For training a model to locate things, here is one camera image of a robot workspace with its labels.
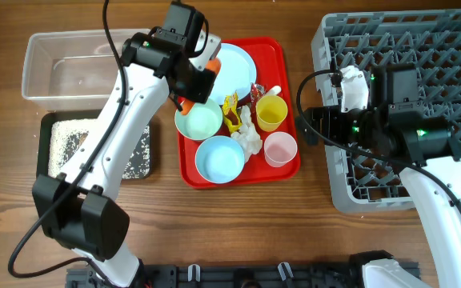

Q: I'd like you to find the pink plastic cup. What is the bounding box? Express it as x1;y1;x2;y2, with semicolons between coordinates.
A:
263;132;298;168

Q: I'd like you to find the light blue plate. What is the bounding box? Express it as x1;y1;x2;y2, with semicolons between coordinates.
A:
210;43;257;106

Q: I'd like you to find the yellow snack wrapper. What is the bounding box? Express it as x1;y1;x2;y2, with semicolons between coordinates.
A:
222;92;242;134

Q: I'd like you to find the black waste tray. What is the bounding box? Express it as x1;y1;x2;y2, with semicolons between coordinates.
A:
36;109;152;181

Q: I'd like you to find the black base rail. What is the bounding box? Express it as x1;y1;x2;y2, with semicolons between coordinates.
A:
65;259;422;288

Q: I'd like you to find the green bowl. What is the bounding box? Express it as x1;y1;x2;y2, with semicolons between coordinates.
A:
174;99;223;141

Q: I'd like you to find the white plastic spoon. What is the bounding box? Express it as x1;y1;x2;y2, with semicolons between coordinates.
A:
265;86;282;95

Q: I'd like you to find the clear plastic bin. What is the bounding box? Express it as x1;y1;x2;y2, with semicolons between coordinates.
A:
21;28;158;112

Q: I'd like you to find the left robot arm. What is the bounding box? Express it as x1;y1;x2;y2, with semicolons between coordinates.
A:
32;29;221;287

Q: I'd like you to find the white tissue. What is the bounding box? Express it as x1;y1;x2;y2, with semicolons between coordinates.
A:
230;106;263;162

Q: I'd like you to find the red snack wrapper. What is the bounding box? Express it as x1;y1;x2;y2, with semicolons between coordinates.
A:
249;83;266;113

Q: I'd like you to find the orange carrot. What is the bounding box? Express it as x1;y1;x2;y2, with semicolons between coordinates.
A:
180;58;222;116

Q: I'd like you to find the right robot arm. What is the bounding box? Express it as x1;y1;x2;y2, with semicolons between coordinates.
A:
296;64;461;287

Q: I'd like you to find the blue bowl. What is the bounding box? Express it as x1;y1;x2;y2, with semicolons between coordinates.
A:
194;135;245;184

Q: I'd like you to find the yellow plastic cup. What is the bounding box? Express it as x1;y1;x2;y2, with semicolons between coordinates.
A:
255;95;288;132

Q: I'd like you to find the grey dishwasher rack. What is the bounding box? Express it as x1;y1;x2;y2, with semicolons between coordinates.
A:
311;10;461;213

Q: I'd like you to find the red plastic tray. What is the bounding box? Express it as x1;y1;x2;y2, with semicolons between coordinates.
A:
178;37;301;189

